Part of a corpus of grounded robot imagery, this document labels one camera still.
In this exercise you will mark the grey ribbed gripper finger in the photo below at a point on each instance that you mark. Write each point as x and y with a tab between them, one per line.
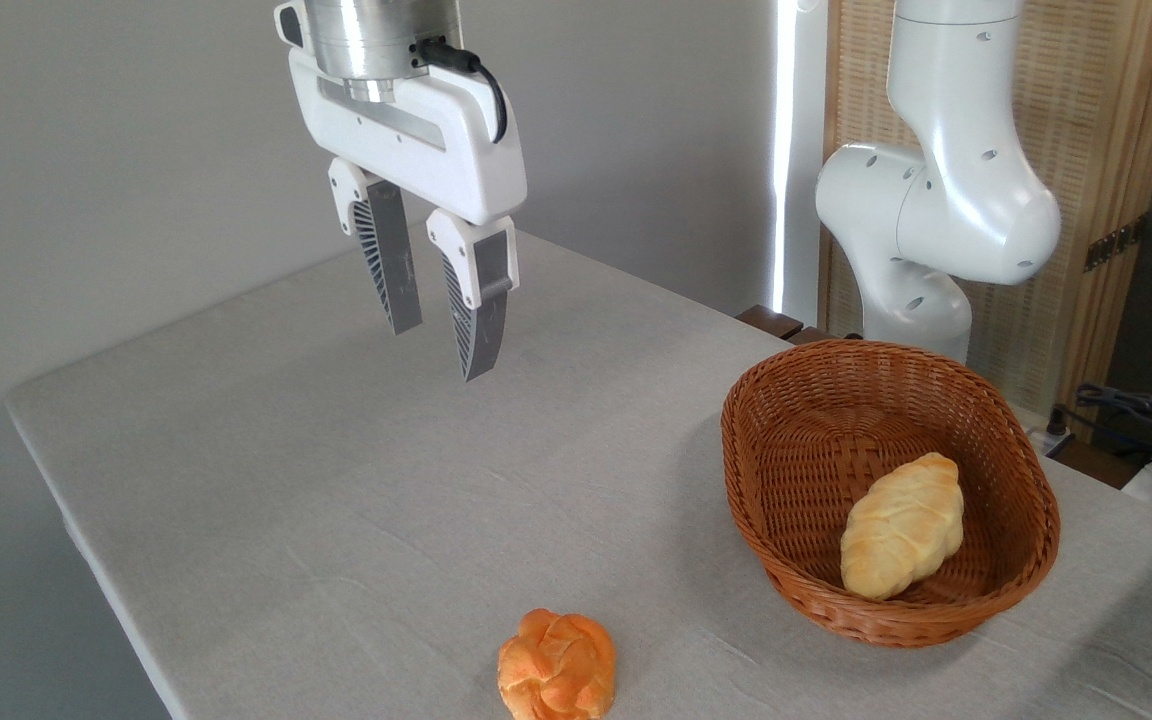
481	310
394	260

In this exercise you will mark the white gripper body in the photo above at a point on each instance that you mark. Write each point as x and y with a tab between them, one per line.
446	155

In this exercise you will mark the long braided bread loaf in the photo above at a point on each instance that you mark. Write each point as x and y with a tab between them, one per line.
901	525

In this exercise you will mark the brown oval wicker basket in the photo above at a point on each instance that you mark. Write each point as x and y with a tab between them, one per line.
806	470

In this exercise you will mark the round orange knotted bread roll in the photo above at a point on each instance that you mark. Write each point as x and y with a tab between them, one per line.
556	668

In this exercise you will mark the grey tablecloth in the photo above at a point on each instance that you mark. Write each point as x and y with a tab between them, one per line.
236	430

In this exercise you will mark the dark brown wooden furniture piece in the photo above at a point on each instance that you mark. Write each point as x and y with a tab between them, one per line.
771	322

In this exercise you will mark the white power strip with plug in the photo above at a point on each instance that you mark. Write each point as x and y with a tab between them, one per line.
1056	432

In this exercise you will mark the wooden bamboo folding screen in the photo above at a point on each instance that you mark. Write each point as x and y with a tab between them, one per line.
1086	120

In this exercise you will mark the dark metal screen hinge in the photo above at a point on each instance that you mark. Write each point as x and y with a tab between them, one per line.
1114	245

